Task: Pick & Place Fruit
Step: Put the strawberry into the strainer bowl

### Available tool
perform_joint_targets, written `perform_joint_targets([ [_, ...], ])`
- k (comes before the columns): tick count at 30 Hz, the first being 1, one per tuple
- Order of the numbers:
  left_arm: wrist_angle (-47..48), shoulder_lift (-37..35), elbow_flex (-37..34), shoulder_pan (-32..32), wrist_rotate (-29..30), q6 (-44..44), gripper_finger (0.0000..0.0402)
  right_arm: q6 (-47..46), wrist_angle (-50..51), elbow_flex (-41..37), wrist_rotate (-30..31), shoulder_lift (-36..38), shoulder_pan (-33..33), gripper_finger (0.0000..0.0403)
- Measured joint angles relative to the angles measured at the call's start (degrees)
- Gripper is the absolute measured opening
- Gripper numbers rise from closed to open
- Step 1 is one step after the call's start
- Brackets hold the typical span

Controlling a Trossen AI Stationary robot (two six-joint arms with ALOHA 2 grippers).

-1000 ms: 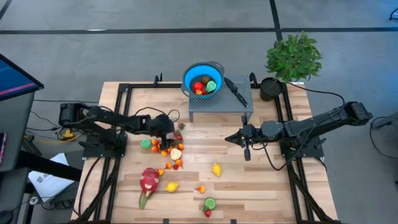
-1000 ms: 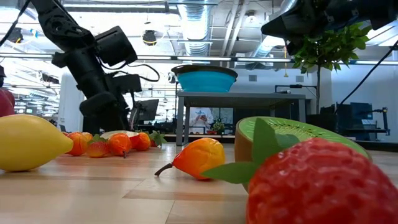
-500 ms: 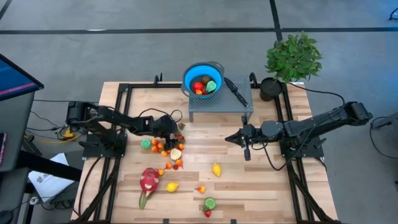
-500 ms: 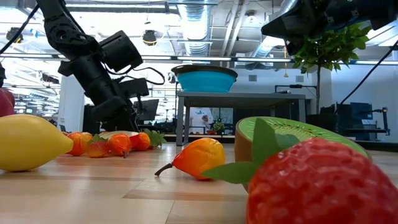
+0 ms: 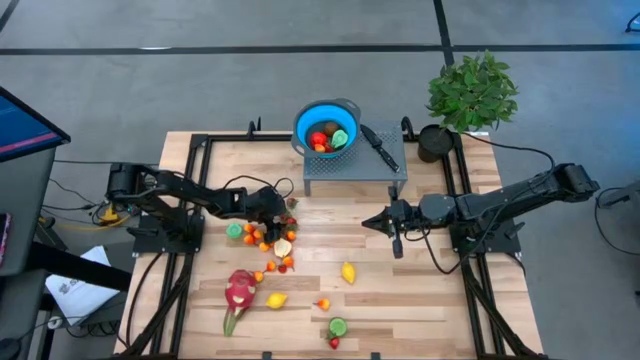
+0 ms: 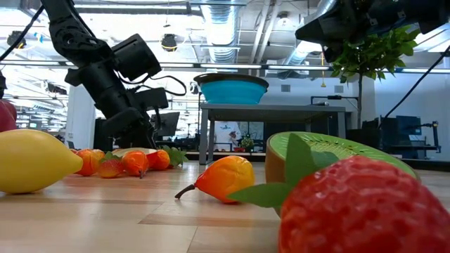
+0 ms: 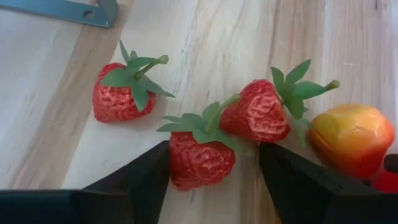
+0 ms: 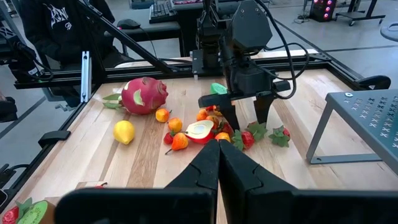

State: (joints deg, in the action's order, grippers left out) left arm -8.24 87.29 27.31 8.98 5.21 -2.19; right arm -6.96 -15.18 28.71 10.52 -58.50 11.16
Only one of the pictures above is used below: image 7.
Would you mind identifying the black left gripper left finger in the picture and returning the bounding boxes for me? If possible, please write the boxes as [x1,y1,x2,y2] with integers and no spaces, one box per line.
[80,139,171,224]

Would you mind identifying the grey perforated metal shelf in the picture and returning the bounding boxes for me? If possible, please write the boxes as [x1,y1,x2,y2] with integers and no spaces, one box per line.
[0,0,119,29]

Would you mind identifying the small orange peach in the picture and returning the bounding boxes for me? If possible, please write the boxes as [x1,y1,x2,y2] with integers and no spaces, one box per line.
[307,103,396,179]

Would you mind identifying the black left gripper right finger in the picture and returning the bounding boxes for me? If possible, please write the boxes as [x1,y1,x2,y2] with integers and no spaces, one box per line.
[259,142,341,224]

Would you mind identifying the red plastic strawberry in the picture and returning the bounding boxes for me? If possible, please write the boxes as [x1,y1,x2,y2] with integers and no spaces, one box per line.
[219,58,341,149]
[92,39,177,124]
[157,93,246,191]
[371,154,398,194]

